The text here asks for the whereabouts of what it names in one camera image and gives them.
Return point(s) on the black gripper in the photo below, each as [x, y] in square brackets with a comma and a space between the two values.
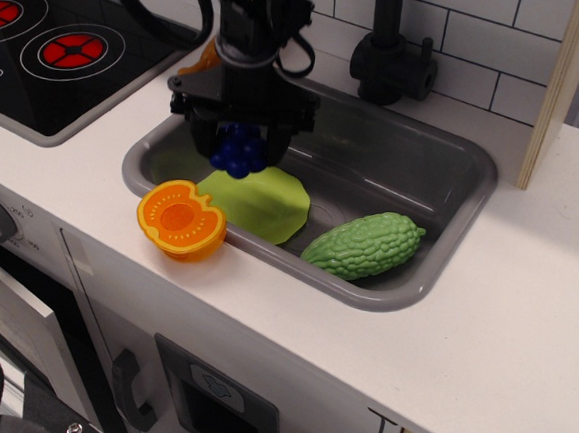
[260, 95]

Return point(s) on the blue toy blueberries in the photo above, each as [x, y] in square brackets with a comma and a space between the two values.
[240, 150]

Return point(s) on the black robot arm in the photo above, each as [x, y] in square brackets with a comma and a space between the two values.
[252, 33]

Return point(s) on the light green toy plate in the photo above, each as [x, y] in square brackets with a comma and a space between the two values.
[271, 204]

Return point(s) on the grey toy sink basin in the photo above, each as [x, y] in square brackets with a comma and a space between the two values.
[361, 159]

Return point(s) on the brown toy chicken drumstick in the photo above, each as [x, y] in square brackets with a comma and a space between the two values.
[209, 59]

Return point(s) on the orange toy pumpkin half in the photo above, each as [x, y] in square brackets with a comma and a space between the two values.
[182, 223]

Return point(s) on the black toy faucet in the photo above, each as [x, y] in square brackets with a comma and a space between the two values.
[385, 68]

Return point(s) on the green toy bitter gourd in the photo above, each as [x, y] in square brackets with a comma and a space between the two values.
[366, 246]

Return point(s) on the black toy stove top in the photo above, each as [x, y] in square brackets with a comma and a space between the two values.
[66, 63]

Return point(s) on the grey dishwasher panel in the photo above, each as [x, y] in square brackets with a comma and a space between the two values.
[208, 401]

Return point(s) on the oven door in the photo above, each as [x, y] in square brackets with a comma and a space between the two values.
[30, 333]

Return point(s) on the wooden side panel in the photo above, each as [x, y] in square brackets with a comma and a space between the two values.
[556, 103]

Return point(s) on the grey cabinet door handle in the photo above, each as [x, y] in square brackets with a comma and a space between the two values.
[124, 370]

